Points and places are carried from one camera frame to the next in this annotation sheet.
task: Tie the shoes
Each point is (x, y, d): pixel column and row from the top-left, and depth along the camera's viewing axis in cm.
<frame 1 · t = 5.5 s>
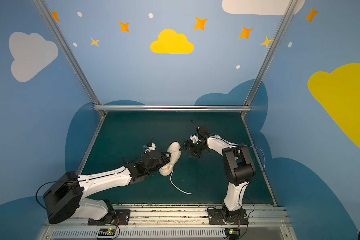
left hand: (168, 154, 84), fingers open
right hand: (185, 151, 93), fingers open
white knit sneaker: (174, 148, 100), point 3 cm above the table
white shoelace: (170, 176, 90), on the table

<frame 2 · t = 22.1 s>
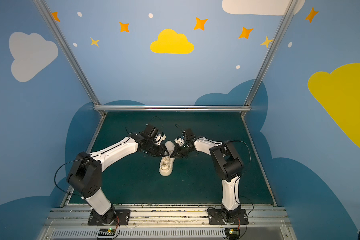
left hand: (166, 153, 87), fingers open
right hand: (171, 155, 92), fingers closed
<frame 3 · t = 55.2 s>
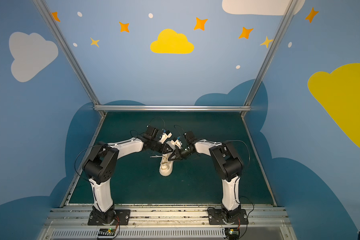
left hand: (171, 148, 95), fingers open
right hand: (169, 159, 89), fingers closed
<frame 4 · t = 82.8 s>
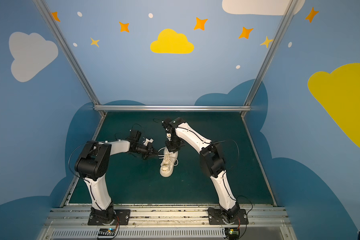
left hand: (159, 153, 94), fingers closed
right hand: (174, 149, 90), fingers closed
